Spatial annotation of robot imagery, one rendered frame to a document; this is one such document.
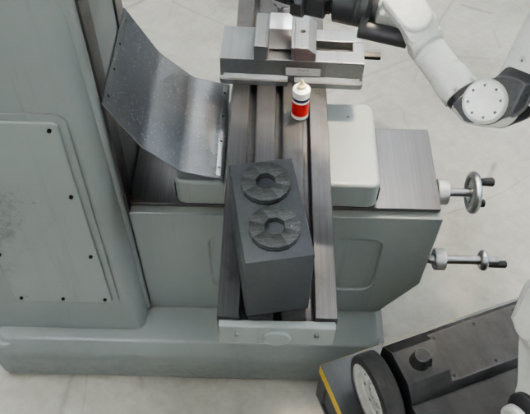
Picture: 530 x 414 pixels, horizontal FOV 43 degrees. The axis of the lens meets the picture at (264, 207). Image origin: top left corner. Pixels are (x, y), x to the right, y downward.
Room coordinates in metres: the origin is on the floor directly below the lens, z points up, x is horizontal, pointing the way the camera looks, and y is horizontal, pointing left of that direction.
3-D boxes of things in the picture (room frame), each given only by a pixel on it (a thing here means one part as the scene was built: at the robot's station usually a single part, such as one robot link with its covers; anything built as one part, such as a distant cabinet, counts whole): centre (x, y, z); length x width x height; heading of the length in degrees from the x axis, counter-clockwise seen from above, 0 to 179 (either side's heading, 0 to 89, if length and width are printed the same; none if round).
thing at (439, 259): (1.02, -0.56, 0.48); 0.22 x 0.06 x 0.06; 90
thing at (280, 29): (1.31, -0.03, 1.01); 0.06 x 0.05 x 0.06; 178
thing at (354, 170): (1.16, -0.03, 0.76); 0.50 x 0.35 x 0.12; 90
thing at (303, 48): (1.31, -0.09, 0.99); 0.12 x 0.06 x 0.04; 178
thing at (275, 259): (0.73, -0.01, 1.00); 0.22 x 0.12 x 0.20; 10
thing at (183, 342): (1.16, 0.22, 0.10); 1.20 x 0.60 x 0.20; 90
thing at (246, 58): (1.31, -0.06, 0.96); 0.35 x 0.15 x 0.11; 88
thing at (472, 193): (1.16, -0.53, 0.60); 0.16 x 0.12 x 0.12; 90
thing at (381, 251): (1.16, -0.06, 0.41); 0.80 x 0.30 x 0.60; 90
